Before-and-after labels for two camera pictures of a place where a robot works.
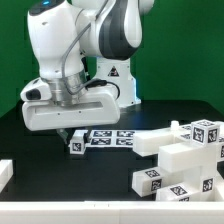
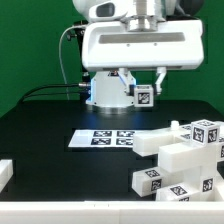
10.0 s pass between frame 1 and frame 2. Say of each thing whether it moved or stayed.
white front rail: stayed
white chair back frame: stayed
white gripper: moved
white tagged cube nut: moved
